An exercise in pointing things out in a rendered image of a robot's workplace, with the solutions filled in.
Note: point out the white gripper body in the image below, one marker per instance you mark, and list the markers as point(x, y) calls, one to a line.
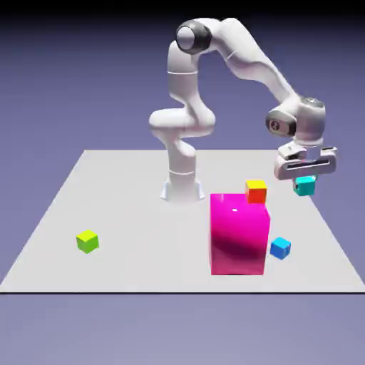
point(326, 165)

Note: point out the small teal cube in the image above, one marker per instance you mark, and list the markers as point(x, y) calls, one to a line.
point(305, 186)

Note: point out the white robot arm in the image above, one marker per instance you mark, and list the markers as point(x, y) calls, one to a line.
point(182, 85)

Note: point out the small orange cube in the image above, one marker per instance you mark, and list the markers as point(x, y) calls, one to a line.
point(256, 194)

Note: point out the small blue cube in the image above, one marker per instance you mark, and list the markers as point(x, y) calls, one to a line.
point(280, 248)

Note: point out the small lime green cube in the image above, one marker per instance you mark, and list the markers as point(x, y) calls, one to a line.
point(87, 241)

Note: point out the large magenta box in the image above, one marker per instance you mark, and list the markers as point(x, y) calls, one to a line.
point(238, 236)

